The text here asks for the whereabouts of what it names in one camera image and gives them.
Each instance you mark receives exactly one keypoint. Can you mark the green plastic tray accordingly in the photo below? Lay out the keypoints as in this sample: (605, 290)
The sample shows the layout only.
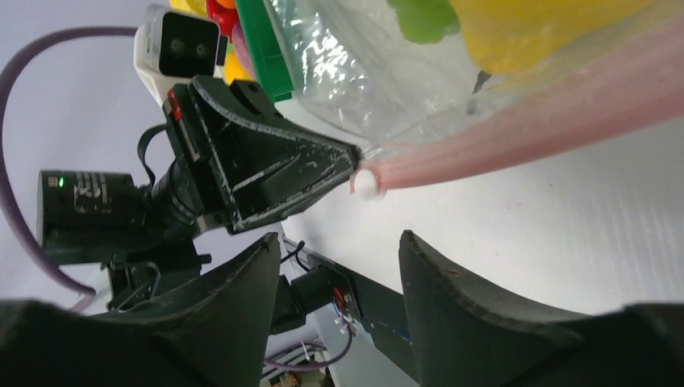
(267, 60)

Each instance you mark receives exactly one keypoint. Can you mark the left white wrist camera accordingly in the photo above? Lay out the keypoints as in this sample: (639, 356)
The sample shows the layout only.
(172, 46)

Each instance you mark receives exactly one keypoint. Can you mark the fake yellow pepper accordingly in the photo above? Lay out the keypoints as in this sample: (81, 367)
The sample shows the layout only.
(510, 36)

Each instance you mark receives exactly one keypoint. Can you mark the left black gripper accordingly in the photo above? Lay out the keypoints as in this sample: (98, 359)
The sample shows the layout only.
(238, 163)

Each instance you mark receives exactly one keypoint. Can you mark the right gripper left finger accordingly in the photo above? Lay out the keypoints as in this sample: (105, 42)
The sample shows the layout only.
(211, 331)

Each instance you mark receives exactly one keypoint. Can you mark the clear zip top bag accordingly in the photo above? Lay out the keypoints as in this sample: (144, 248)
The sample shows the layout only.
(426, 114)

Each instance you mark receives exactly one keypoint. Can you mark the fake pink onion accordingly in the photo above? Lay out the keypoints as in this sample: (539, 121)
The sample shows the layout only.
(240, 48)

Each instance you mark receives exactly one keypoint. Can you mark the fake yellow lemon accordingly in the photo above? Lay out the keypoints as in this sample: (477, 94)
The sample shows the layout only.
(233, 69)

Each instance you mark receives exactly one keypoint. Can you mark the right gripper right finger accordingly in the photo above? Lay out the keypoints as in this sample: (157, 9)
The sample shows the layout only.
(468, 331)

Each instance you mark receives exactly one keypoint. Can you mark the fake red bell pepper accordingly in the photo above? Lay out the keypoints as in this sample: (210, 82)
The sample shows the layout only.
(224, 12)

